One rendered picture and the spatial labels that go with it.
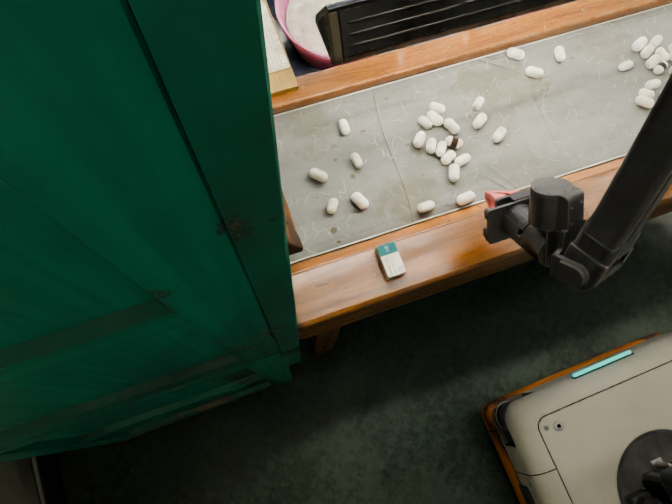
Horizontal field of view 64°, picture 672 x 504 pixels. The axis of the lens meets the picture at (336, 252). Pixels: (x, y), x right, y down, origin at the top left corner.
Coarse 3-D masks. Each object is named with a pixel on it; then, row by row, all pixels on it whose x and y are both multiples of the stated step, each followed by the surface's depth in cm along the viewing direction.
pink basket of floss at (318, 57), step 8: (280, 0) 112; (288, 0) 115; (280, 8) 112; (280, 16) 111; (280, 24) 108; (288, 32) 115; (296, 48) 114; (304, 48) 107; (304, 56) 114; (312, 56) 110; (320, 56) 107; (328, 56) 107; (312, 64) 116; (320, 64) 113; (328, 64) 112
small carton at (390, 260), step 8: (376, 248) 95; (384, 248) 94; (392, 248) 95; (384, 256) 94; (392, 256) 94; (400, 256) 94; (384, 264) 94; (392, 264) 94; (400, 264) 94; (384, 272) 94; (392, 272) 93; (400, 272) 93
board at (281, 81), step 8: (264, 0) 109; (280, 40) 107; (272, 72) 104; (280, 72) 104; (288, 72) 105; (272, 80) 104; (280, 80) 104; (288, 80) 104; (296, 80) 104; (272, 88) 103; (280, 88) 103; (288, 88) 104; (296, 88) 104
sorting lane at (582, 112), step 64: (512, 64) 112; (576, 64) 113; (640, 64) 114; (320, 128) 106; (384, 128) 106; (512, 128) 108; (576, 128) 109; (640, 128) 109; (320, 192) 102; (384, 192) 102; (448, 192) 103
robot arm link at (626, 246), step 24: (648, 120) 59; (648, 144) 60; (624, 168) 63; (648, 168) 61; (624, 192) 65; (648, 192) 62; (600, 216) 69; (624, 216) 66; (648, 216) 66; (576, 240) 73; (600, 240) 70; (624, 240) 68; (600, 264) 71; (576, 288) 76
